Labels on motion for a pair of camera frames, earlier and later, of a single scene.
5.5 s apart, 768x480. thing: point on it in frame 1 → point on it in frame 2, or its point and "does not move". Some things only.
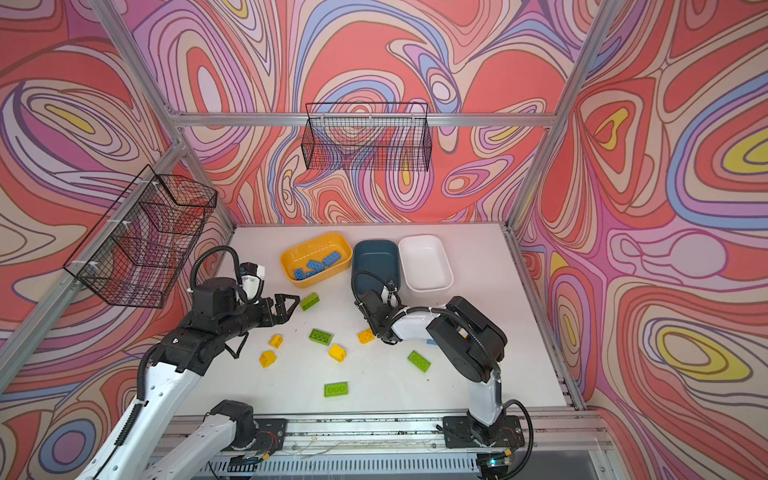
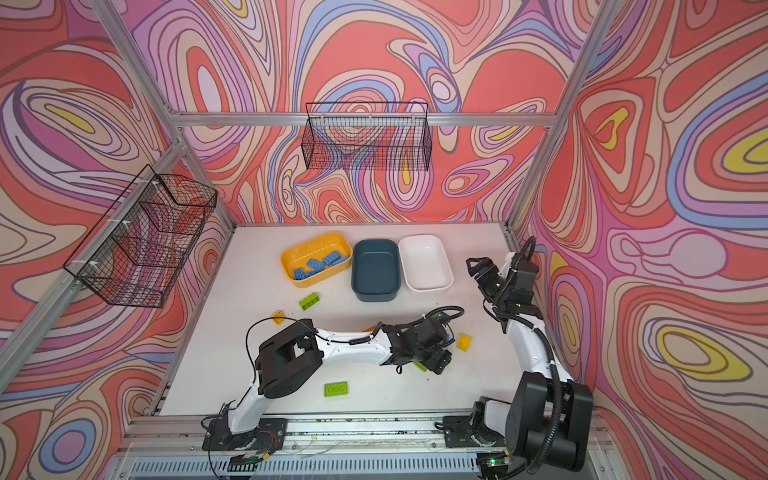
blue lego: (315, 265) does not move
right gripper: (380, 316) → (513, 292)
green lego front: (336, 389) does not move
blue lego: (331, 259) does not move
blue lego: (314, 272) does not move
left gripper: (281, 315) → (441, 363)
